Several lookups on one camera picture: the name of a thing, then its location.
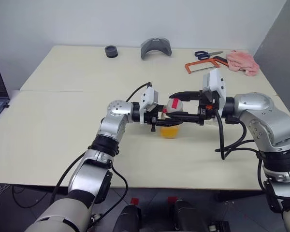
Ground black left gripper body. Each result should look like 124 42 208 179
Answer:
144 104 163 132

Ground orange hacksaw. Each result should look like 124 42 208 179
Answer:
185 56 229 74

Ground pink cloth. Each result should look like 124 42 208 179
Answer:
226 50 260 77

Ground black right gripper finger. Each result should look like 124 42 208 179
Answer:
169 91 201 102
170 112 201 123

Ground blue-handled scissors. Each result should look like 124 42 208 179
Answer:
194 50 224 60

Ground black floor cable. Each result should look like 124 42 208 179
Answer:
12 185 54 209

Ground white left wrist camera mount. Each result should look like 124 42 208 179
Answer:
139 87 160 125

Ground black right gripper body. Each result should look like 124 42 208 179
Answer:
197 89 220 127

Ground clear bottle with orange drink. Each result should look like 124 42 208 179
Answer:
159 111 183 140

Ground dark rounded shape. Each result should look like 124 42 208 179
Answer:
112 204 142 232
173 199 203 232

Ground grey curved head strap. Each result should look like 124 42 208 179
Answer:
140 37 173 60

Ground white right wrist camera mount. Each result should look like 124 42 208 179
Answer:
202 68 227 117

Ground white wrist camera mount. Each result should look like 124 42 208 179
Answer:
139 87 160 125
202 68 227 117

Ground white cap with red stripe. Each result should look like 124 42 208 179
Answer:
166 98 184 115

